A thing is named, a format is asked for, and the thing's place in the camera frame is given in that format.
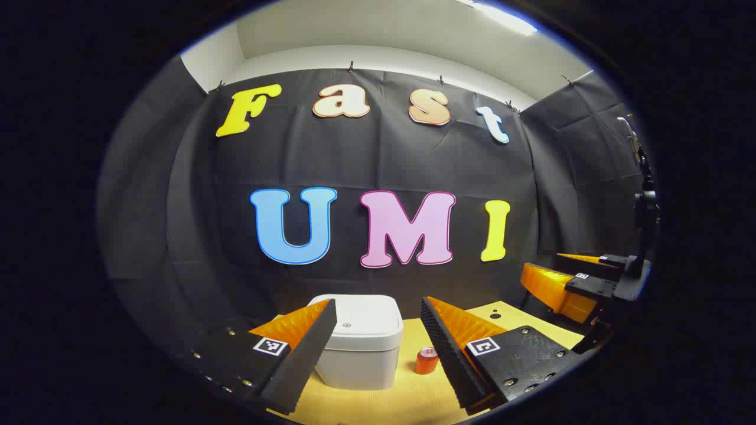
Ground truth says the wooden desktop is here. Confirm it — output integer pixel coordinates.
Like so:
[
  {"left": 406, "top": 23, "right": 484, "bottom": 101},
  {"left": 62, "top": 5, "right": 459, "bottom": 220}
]
[{"left": 269, "top": 300, "right": 585, "bottom": 425}]

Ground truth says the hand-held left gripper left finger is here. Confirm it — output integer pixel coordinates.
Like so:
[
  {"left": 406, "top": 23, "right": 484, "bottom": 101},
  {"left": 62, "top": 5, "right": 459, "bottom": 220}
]
[{"left": 177, "top": 298, "right": 338, "bottom": 416}]

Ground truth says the red pop can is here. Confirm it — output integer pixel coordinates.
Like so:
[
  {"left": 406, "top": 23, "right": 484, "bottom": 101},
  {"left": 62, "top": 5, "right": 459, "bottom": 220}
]
[{"left": 415, "top": 347, "right": 440, "bottom": 375}]

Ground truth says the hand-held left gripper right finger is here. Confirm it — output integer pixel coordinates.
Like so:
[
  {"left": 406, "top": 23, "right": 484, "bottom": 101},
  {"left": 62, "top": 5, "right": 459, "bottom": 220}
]
[{"left": 421, "top": 296, "right": 582, "bottom": 417}]

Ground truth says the white desktop garbage bin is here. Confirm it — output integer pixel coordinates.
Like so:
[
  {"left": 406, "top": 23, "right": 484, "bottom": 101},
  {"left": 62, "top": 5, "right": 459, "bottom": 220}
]
[{"left": 307, "top": 294, "right": 405, "bottom": 391}]

